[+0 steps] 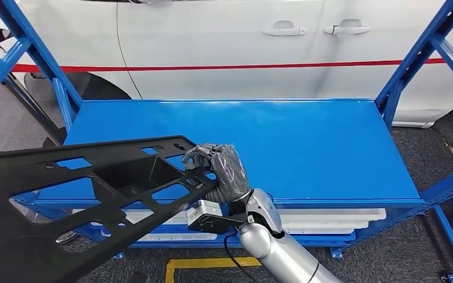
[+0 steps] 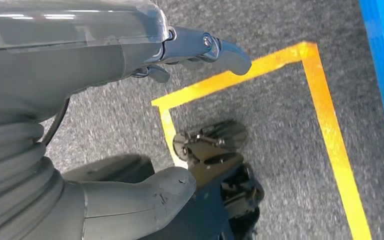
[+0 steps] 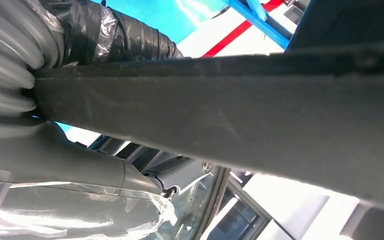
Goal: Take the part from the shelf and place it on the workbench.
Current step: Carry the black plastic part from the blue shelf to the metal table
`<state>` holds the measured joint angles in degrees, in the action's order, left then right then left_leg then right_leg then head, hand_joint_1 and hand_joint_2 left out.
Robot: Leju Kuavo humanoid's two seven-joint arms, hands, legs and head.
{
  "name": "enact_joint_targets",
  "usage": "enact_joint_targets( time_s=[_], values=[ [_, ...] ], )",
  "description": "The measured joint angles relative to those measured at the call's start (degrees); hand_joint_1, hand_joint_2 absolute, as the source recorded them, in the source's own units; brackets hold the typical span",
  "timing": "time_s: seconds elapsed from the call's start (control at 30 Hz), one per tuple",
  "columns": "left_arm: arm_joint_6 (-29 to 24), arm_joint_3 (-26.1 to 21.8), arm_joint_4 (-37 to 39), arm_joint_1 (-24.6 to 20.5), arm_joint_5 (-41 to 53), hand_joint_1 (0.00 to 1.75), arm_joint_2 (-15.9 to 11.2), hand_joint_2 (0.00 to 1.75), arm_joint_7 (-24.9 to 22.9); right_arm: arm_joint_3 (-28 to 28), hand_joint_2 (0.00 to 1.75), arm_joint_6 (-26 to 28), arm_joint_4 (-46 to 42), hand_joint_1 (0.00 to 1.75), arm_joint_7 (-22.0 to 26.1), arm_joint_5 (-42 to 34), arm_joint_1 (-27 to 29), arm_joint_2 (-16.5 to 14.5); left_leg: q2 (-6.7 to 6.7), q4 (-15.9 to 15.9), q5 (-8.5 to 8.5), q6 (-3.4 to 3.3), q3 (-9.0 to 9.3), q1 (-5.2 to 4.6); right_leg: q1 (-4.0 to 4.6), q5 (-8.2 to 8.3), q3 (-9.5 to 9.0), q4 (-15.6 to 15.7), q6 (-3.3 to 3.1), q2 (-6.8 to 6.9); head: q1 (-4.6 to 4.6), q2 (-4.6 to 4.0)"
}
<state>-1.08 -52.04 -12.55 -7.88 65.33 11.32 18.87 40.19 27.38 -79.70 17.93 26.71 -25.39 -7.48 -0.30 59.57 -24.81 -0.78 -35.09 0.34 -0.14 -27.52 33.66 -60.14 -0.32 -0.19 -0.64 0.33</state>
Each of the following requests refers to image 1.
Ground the blue metal shelf rack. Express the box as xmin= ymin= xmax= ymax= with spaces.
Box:
xmin=0 ymin=0 xmax=453 ymax=283

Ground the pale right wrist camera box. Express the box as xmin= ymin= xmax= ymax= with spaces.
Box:
xmin=186 ymin=199 xmax=248 ymax=235

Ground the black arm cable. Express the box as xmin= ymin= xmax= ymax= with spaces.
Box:
xmin=223 ymin=231 xmax=260 ymax=283

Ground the black plastic plate frame part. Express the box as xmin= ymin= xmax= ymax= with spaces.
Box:
xmin=0 ymin=135 xmax=218 ymax=283

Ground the white car with red stripe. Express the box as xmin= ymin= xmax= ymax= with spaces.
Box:
xmin=0 ymin=0 xmax=453 ymax=130

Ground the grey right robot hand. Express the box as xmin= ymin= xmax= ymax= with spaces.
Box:
xmin=181 ymin=143 xmax=252 ymax=195

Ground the yellow floor tape square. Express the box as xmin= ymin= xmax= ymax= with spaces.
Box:
xmin=165 ymin=256 xmax=262 ymax=283

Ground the dark stanchion post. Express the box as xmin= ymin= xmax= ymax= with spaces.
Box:
xmin=0 ymin=54 xmax=68 ymax=149

